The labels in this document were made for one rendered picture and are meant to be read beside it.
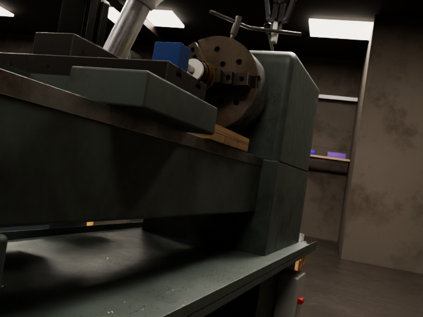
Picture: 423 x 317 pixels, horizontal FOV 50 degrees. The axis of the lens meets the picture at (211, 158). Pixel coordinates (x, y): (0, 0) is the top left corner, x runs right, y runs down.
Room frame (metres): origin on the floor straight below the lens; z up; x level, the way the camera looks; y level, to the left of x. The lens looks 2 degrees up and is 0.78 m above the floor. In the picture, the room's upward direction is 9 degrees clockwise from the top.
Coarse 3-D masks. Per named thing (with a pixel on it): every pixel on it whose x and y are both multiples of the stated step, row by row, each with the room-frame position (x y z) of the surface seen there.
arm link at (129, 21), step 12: (132, 0) 1.80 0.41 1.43; (144, 0) 1.80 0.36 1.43; (156, 0) 1.82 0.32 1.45; (132, 12) 1.80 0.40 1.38; (144, 12) 1.82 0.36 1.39; (120, 24) 1.81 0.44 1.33; (132, 24) 1.81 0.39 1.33; (108, 36) 1.84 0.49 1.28; (120, 36) 1.81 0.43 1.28; (132, 36) 1.83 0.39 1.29; (108, 48) 1.82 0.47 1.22; (120, 48) 1.82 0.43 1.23
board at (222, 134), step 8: (216, 128) 1.10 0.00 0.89; (224, 128) 1.15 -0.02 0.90; (200, 136) 1.08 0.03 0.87; (208, 136) 1.07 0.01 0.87; (216, 136) 1.10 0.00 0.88; (224, 136) 1.15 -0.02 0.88; (232, 136) 1.21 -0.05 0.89; (240, 136) 1.27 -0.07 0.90; (224, 144) 1.17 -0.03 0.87; (232, 144) 1.22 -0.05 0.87; (240, 144) 1.28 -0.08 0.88; (248, 144) 1.34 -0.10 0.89
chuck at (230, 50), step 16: (208, 48) 1.49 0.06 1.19; (224, 48) 1.47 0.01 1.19; (240, 48) 1.45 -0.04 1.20; (224, 64) 1.47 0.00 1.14; (240, 64) 1.45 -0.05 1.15; (256, 64) 1.43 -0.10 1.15; (224, 96) 1.46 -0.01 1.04; (240, 96) 1.44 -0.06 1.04; (256, 96) 1.44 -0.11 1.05; (224, 112) 1.46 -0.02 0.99; (240, 112) 1.44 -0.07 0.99; (256, 112) 1.50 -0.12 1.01
